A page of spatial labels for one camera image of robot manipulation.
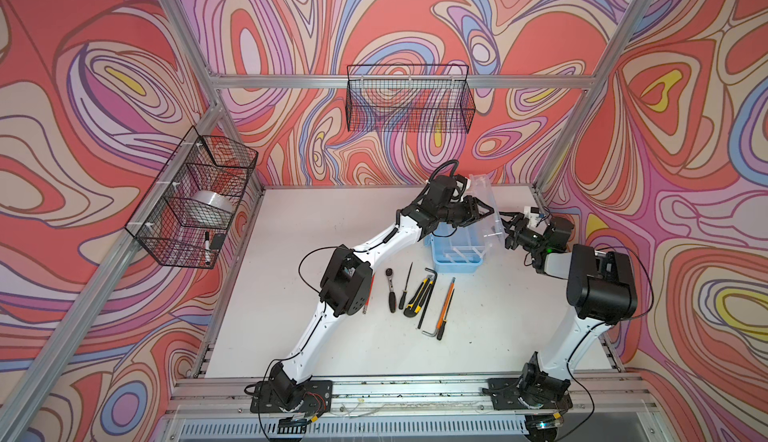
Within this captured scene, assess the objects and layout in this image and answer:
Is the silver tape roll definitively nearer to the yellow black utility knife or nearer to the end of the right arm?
the yellow black utility knife

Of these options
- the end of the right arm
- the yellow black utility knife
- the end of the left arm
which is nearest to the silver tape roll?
the end of the left arm

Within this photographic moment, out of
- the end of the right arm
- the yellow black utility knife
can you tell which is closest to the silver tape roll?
the yellow black utility knife

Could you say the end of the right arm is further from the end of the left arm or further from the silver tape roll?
the silver tape roll

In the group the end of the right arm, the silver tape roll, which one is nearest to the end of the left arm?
the end of the right arm

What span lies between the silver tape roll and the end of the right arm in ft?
2.64

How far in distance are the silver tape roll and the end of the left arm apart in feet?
1.46

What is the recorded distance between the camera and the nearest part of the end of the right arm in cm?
78

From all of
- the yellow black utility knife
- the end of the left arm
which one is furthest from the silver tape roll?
the yellow black utility knife

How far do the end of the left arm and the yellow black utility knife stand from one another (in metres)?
0.24

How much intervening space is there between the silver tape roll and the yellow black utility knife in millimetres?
562

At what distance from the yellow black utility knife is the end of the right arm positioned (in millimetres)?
313

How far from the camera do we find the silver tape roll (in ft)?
2.31

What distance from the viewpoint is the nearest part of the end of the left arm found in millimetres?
722

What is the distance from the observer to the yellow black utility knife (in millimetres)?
881
